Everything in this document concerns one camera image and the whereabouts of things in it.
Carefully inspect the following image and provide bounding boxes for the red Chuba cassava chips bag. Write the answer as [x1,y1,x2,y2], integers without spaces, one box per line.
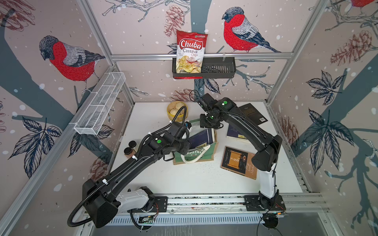
[174,30,208,79]

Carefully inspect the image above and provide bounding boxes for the brown spice jar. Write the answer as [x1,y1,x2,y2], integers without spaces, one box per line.
[128,140,137,149]
[124,147,136,159]

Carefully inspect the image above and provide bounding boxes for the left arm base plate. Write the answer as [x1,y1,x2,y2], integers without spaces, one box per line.
[128,196,168,214]

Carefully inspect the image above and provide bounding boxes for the burlap canvas Christmas bag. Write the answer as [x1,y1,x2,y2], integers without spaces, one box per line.
[173,119,218,165]

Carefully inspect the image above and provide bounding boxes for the navy blue hardcover book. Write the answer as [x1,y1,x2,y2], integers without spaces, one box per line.
[226,124,250,143]

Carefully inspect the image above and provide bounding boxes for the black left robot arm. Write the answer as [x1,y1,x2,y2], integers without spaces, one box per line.
[68,133,190,228]

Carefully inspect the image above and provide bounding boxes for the black wire wall basket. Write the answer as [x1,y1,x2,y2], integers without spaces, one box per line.
[172,57,236,79]

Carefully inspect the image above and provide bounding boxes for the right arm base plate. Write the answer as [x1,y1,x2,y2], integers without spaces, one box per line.
[243,195,286,211]

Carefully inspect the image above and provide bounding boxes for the white steamed bun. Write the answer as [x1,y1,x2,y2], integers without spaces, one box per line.
[170,101,186,114]

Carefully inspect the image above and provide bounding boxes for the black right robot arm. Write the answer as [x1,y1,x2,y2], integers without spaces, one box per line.
[197,93,283,202]

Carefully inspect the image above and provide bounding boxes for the dark blue book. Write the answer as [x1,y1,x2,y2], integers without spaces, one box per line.
[189,128,216,149]

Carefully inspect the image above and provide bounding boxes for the white mesh wall shelf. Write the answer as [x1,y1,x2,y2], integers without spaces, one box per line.
[74,72,126,135]

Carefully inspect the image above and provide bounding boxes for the black paperback book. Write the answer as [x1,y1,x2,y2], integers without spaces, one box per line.
[239,103,268,125]

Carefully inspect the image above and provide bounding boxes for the yellow bamboo steamer basket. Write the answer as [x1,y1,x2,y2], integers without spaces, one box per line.
[166,101,189,122]

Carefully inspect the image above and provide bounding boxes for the black corrugated cable conduit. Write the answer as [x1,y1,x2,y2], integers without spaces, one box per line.
[66,105,189,228]

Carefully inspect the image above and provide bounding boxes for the brown and black cover book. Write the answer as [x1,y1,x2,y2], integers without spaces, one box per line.
[220,146,258,180]

